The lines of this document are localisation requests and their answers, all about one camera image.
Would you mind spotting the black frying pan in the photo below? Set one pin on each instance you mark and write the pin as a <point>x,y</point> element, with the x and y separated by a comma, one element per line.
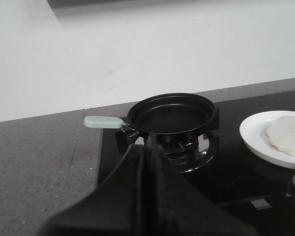
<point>167,115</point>

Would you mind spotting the left black burner with grate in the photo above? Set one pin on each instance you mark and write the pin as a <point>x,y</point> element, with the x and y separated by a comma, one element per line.
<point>186,156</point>

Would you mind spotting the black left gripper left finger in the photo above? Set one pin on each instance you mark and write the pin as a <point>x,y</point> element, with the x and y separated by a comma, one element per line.
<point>113,209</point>

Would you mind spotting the white ceramic plate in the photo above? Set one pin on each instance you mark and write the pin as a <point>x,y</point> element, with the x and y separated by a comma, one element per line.
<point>253,132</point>

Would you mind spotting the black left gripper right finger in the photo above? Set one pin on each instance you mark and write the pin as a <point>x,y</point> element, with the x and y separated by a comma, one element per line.
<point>175,208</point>

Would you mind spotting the fried egg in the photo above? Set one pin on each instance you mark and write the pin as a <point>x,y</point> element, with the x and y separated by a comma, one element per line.
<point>281,134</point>

